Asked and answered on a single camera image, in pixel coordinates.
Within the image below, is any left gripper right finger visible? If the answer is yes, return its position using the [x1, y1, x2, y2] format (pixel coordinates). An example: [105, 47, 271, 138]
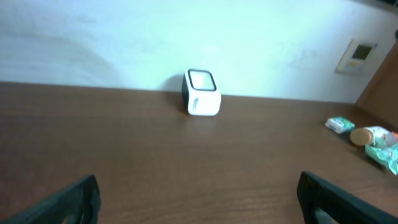
[297, 171, 397, 223]

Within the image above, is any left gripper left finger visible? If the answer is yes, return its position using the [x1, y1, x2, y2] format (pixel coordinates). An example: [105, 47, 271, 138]
[1, 174, 101, 224]

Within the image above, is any small teal tissue pack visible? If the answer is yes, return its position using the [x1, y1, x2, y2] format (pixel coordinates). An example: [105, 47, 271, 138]
[325, 116, 355, 134]

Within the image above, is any white floral cream tube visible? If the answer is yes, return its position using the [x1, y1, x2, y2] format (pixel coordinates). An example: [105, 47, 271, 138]
[349, 126, 390, 146]

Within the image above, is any mint green wipes pouch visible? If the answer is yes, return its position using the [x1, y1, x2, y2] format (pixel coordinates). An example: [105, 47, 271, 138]
[365, 138, 397, 175]

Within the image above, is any small orange tissue pack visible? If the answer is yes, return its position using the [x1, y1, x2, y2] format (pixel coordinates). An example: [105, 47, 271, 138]
[391, 132, 398, 142]

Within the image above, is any white barcode scanner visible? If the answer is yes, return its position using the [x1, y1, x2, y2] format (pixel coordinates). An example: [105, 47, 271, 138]
[182, 68, 221, 116]

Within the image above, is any brown wooden side panel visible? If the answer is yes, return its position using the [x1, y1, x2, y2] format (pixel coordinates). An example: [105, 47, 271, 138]
[356, 42, 397, 129]

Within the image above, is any white wall control panel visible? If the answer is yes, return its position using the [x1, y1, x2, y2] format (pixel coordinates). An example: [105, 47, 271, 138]
[336, 39, 378, 73]

